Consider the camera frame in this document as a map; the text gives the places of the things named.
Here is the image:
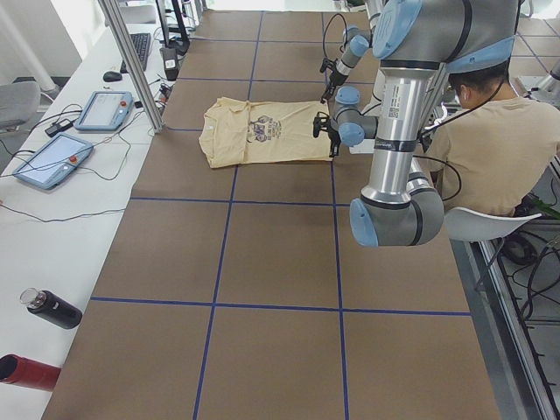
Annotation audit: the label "blue teach pendant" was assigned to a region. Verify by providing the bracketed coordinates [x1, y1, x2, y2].
[12, 133, 94, 190]
[73, 90, 134, 132]

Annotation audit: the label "aluminium frame post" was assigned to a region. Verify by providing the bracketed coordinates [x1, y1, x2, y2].
[98, 0, 164, 134]

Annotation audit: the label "red bottle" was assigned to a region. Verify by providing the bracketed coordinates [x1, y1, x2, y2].
[1, 354, 61, 392]

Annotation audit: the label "beige long-sleeve printed shirt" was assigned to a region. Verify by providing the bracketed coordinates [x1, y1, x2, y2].
[199, 97, 331, 169]

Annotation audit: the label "black thermos bottle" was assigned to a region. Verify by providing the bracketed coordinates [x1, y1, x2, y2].
[19, 288, 82, 330]

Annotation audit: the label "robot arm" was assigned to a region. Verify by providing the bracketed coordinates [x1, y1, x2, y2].
[319, 1, 387, 103]
[313, 1, 521, 247]

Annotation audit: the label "brown table mat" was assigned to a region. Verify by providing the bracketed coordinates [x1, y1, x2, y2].
[44, 10, 500, 419]

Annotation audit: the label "white chair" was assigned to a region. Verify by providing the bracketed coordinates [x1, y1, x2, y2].
[444, 206, 542, 291]

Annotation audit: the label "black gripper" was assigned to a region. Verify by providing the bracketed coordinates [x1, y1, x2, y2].
[312, 111, 341, 158]
[319, 58, 348, 103]

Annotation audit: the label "seated person beige shirt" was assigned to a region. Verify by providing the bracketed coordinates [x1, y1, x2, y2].
[425, 62, 559, 217]

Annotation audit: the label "black keyboard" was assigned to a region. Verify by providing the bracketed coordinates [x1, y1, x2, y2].
[129, 32, 151, 71]

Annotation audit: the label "black computer mouse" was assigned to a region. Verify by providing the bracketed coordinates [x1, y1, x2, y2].
[102, 71, 123, 83]

